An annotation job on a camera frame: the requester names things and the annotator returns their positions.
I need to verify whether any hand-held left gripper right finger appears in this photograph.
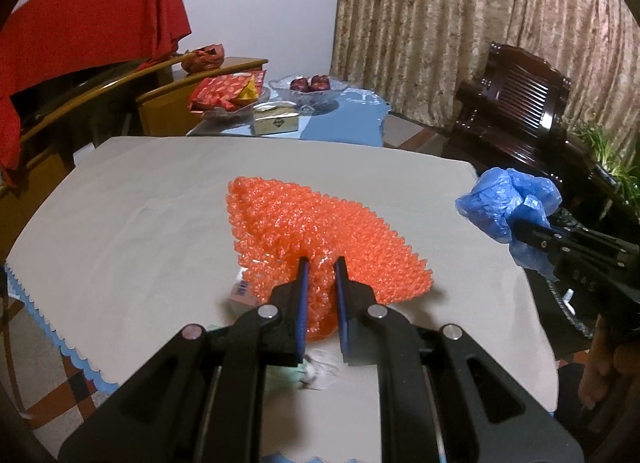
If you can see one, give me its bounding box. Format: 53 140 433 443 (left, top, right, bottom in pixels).
334 256 585 463

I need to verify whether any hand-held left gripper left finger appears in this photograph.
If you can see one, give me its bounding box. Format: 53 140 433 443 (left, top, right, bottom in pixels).
57 257 313 463

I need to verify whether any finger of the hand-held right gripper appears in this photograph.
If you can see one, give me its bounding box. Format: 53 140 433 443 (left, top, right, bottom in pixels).
510 217 568 264

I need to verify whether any blue plastic bag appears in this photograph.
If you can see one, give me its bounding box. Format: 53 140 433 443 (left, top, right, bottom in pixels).
455 167 563 276

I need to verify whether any trash bin with black bag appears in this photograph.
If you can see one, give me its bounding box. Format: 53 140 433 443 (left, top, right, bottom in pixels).
525 208 601 359

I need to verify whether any orange foam net sleeve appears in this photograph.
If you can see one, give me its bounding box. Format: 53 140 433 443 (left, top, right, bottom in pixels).
225 176 433 341

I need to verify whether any person's right hand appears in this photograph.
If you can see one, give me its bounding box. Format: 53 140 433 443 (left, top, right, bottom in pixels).
580 315 640 411

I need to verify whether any small white carton box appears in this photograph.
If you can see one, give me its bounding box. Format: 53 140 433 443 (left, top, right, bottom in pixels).
229 265 263 309

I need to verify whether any large green rubber glove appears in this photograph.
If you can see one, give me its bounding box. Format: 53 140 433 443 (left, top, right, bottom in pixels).
205 323 308 389

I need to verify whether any dark wooden plant stand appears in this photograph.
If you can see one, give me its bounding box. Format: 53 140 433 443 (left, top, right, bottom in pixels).
565 143 631 224

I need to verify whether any potted green plant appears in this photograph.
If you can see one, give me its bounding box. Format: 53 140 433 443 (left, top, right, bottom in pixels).
570 120 631 194

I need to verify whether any dark wooden armchair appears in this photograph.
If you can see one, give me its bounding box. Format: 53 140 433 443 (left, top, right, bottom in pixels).
442 42 573 184

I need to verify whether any table with beige cloth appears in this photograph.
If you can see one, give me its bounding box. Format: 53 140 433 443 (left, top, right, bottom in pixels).
4 136 558 463

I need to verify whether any beige tissue box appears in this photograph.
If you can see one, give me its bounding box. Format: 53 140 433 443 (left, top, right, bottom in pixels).
252 102 301 136

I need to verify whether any blue table cloth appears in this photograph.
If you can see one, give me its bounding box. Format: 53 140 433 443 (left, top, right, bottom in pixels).
297 87 393 148

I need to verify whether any glass coffee table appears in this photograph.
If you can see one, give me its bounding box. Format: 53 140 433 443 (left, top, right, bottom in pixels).
186 103 311 139

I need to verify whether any glass fruit bowl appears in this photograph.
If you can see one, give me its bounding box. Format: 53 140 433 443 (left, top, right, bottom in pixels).
268 74 351 116

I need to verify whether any glass snack bowl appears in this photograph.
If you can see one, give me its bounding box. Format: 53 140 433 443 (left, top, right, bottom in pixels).
189 86 271 120

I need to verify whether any red snack packet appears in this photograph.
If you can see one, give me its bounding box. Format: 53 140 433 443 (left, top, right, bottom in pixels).
187 70 266 114

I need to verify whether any beige patterned curtain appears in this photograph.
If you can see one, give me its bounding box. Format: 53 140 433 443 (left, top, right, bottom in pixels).
330 0 640 184

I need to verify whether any wooden television cabinet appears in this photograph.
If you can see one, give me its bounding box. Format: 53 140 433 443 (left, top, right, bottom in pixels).
0 56 269 244

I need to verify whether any red bag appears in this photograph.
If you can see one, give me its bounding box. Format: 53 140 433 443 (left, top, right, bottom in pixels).
181 43 226 75

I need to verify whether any black television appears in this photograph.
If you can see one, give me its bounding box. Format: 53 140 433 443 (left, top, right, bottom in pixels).
10 58 166 119

